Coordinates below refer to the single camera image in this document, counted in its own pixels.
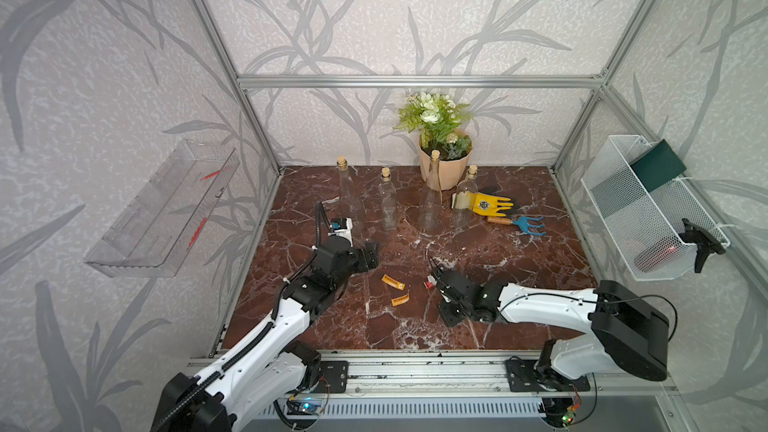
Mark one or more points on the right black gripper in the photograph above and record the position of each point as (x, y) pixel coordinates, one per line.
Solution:
(444, 316)

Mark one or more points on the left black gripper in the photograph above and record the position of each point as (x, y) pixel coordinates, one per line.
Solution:
(372, 258)

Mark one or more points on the peeled red white label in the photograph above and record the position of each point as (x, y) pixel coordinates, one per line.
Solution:
(429, 282)

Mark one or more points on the glass bottle with red label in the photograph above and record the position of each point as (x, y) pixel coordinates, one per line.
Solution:
(351, 204)

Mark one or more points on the peeled gold label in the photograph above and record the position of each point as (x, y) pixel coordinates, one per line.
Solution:
(398, 301)

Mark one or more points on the short glass bottle gold label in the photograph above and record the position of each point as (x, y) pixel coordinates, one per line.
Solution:
(388, 199)

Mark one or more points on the tall slim glass bottle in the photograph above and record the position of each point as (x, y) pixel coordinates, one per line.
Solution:
(430, 205)

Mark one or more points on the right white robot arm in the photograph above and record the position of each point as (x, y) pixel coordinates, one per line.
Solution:
(617, 329)

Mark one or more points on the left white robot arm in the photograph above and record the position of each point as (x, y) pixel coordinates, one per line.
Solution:
(269, 361)

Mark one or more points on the black spray bottle trigger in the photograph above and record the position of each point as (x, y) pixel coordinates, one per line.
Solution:
(706, 244)

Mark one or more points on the yellow gardening glove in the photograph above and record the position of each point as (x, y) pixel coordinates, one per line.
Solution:
(491, 205)

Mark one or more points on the blue hand rake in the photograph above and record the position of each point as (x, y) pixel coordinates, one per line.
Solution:
(532, 226)

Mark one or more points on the pink flower pot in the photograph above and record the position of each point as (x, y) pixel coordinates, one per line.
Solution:
(454, 160)

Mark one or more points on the green artificial plant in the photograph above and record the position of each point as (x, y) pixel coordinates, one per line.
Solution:
(439, 120)

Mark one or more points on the dark green card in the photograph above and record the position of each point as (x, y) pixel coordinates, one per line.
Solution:
(657, 166)

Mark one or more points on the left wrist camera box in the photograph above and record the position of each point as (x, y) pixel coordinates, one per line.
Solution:
(342, 227)

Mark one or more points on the aluminium front rail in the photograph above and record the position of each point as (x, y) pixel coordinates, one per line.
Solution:
(394, 374)

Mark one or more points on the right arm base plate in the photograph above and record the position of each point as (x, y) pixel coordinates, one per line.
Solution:
(524, 376)

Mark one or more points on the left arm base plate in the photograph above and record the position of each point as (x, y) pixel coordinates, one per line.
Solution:
(330, 376)

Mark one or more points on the clear plastic wall shelf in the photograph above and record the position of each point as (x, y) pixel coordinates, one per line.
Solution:
(155, 233)

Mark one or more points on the white mesh wall basket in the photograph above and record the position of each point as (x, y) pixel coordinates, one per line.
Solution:
(645, 226)

